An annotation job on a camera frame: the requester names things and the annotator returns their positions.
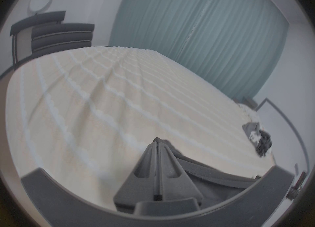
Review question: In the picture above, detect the black chest of drawers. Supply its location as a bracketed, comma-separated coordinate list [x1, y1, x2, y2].
[10, 11, 95, 64]

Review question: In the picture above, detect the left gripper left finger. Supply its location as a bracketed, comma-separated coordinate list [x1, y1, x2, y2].
[113, 142, 158, 208]

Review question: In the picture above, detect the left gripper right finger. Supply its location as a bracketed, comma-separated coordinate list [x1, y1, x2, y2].
[157, 142, 204, 207]

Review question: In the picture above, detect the bed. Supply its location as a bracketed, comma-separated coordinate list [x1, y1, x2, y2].
[5, 46, 311, 212]

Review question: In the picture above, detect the black T-shirt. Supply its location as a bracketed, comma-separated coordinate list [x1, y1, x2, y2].
[153, 137, 262, 208]

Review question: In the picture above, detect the blue-green curtain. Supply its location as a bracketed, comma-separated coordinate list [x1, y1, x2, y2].
[108, 0, 224, 64]
[177, 0, 290, 99]

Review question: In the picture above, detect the white printed pillow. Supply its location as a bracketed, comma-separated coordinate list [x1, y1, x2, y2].
[237, 103, 260, 128]

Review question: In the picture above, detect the pile of clothes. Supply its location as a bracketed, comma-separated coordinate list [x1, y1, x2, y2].
[242, 121, 273, 158]

